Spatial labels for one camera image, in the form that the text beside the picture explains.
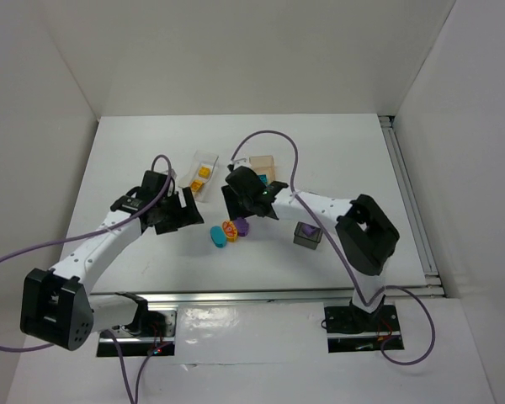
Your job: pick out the clear plastic container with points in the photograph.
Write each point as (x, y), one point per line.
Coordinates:
(200, 159)

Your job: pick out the small yellow lego brick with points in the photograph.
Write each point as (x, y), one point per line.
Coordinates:
(204, 172)

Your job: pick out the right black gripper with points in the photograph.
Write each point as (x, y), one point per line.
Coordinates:
(234, 206)

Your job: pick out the orange translucent container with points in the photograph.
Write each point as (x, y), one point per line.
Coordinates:
(263, 164)

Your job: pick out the aluminium rail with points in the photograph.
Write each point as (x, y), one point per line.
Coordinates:
(424, 251)
(235, 297)

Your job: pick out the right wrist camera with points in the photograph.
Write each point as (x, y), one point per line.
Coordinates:
(241, 162)

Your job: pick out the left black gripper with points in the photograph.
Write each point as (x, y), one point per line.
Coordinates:
(178, 212)

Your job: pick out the dark grey translucent container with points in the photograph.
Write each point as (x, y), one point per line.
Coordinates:
(302, 240)

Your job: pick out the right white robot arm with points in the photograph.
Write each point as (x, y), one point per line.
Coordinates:
(359, 231)

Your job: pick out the purple small lego brick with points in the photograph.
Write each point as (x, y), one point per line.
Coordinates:
(309, 230)

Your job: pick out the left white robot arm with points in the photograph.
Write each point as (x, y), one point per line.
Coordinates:
(57, 305)

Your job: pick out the yellow oval printed lego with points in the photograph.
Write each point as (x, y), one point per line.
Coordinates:
(230, 231)

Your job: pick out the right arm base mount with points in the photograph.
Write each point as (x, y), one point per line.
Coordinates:
(350, 332)

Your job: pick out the purple oval lego piece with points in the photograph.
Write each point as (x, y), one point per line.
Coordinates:
(242, 226)

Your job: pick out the aluminium right rail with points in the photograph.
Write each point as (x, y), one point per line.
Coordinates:
(424, 251)

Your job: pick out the teal oval lego piece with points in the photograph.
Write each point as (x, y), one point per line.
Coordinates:
(218, 236)

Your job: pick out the aluminium front rail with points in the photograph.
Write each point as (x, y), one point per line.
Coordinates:
(235, 297)

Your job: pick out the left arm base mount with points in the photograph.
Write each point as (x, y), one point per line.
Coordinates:
(157, 332)

